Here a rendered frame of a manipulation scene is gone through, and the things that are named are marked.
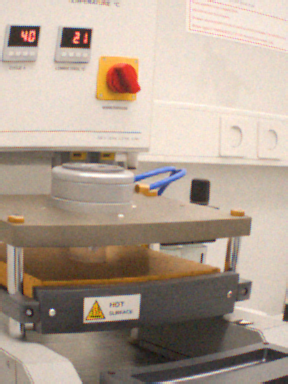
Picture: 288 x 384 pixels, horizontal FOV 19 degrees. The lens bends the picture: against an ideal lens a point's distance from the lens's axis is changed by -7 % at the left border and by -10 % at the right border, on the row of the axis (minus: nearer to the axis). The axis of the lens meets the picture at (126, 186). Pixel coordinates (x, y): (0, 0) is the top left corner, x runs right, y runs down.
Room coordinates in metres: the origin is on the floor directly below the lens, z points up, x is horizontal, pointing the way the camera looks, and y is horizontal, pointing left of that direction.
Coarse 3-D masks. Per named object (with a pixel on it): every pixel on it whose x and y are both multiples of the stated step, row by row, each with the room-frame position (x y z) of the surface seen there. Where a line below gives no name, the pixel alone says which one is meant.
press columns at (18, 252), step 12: (228, 240) 0.90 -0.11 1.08; (240, 240) 0.89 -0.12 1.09; (12, 252) 0.75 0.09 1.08; (228, 252) 0.89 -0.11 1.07; (12, 264) 0.75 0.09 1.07; (228, 264) 0.89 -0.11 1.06; (12, 276) 0.75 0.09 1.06; (12, 288) 0.75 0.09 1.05; (12, 324) 0.75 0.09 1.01; (24, 324) 0.75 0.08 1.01; (12, 336) 0.75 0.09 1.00; (24, 336) 0.75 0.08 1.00; (132, 336) 1.02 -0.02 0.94
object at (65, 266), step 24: (0, 264) 0.83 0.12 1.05; (24, 264) 0.82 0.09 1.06; (48, 264) 0.84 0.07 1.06; (72, 264) 0.85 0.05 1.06; (96, 264) 0.87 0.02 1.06; (120, 264) 0.88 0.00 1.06; (144, 264) 0.88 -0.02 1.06; (168, 264) 0.89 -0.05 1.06; (192, 264) 0.89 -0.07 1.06; (0, 288) 0.83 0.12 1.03; (24, 288) 0.79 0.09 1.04
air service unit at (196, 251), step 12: (192, 180) 1.14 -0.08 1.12; (204, 180) 1.13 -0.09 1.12; (192, 192) 1.14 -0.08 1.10; (204, 192) 1.13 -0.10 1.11; (204, 204) 1.13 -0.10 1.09; (204, 240) 1.13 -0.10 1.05; (216, 240) 1.14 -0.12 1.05; (168, 252) 1.10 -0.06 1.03; (180, 252) 1.11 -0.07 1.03; (192, 252) 1.13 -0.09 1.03; (204, 252) 1.13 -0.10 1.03
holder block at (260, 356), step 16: (224, 352) 0.76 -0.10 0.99; (240, 352) 0.76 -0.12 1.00; (256, 352) 0.77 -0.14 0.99; (272, 352) 0.77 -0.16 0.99; (128, 368) 0.70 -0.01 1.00; (144, 368) 0.71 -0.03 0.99; (160, 368) 0.71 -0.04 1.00; (176, 368) 0.71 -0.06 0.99; (192, 368) 0.72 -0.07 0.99; (208, 368) 0.73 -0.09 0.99; (224, 368) 0.75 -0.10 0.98; (240, 368) 0.75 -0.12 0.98; (256, 368) 0.70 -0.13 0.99; (272, 368) 0.70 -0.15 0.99
